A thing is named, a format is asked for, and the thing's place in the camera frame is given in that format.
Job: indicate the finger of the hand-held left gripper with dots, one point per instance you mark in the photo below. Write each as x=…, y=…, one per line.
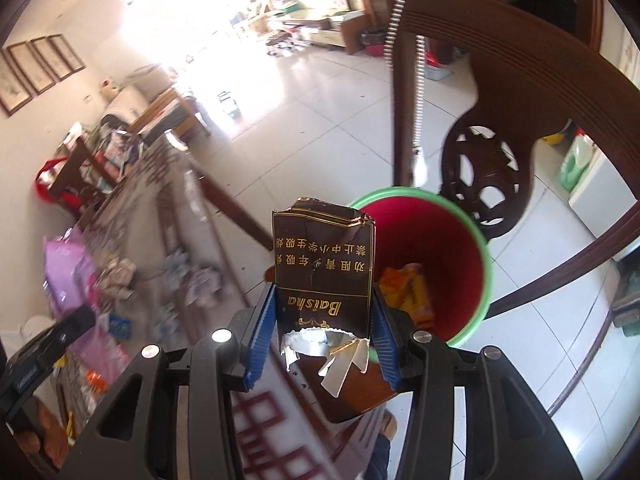
x=75, y=327

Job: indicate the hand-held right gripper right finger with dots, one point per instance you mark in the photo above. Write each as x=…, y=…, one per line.
x=386, y=345

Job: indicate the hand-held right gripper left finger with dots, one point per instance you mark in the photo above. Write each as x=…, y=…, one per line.
x=260, y=340

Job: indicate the dark brown cigarette pack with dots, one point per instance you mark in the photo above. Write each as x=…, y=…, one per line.
x=320, y=260

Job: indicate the red bin with green rim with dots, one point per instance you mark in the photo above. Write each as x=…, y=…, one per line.
x=430, y=240

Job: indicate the pink plastic bag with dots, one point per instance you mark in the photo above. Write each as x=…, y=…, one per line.
x=70, y=280

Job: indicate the orange packet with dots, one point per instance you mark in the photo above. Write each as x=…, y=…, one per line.
x=407, y=295

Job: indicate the person's leg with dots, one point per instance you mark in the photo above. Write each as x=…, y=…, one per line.
x=382, y=452

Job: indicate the red bag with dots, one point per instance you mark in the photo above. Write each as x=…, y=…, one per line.
x=47, y=185

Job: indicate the wooden chair with floral cushion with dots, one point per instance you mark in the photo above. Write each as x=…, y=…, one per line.
x=75, y=160

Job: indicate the plain wooden chair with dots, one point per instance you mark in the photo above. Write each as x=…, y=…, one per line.
x=170, y=115

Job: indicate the white appliance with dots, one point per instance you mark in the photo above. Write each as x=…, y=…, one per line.
x=600, y=205

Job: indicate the green white plastic jug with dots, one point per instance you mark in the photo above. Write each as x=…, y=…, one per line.
x=577, y=162

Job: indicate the red basin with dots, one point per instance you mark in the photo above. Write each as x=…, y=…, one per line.
x=374, y=51

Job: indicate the dark carved wooden chair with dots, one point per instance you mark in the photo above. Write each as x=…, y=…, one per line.
x=500, y=60

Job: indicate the black mesh basket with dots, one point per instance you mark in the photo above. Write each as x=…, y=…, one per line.
x=372, y=36

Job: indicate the low wooden cabinet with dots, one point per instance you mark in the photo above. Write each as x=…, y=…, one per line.
x=320, y=25

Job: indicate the framed wall picture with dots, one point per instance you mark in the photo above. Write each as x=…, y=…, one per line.
x=50, y=60
x=12, y=85
x=66, y=53
x=32, y=67

